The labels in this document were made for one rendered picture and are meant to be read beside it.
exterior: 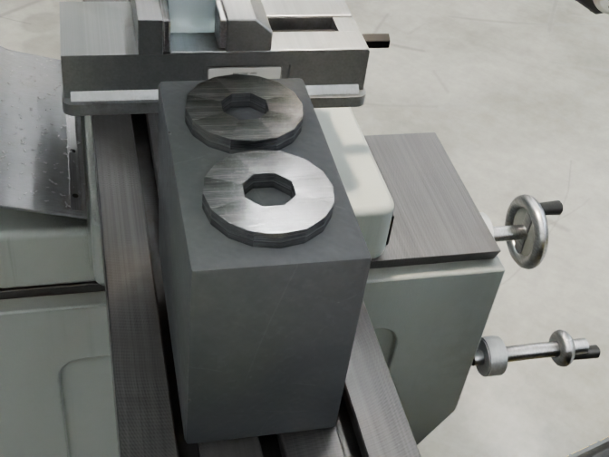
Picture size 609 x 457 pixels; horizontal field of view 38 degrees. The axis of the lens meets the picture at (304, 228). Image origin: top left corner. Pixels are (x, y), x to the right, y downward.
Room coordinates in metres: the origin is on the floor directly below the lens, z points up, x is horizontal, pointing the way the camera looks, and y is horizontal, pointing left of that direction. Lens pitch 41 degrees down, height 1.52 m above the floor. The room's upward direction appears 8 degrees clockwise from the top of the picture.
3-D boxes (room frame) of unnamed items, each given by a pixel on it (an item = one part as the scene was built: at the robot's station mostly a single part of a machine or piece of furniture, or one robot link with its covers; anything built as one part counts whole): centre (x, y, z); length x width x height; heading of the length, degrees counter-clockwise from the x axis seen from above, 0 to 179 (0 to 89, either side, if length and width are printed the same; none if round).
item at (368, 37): (0.97, -0.05, 0.98); 0.04 x 0.02 x 0.02; 108
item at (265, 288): (0.51, 0.04, 1.04); 0.22 x 0.12 x 0.20; 18
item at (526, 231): (1.06, -0.31, 0.64); 0.16 x 0.12 x 0.12; 108
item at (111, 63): (0.91, 0.14, 0.99); 0.35 x 0.15 x 0.11; 108
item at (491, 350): (0.94, -0.38, 0.52); 0.22 x 0.06 x 0.06; 108
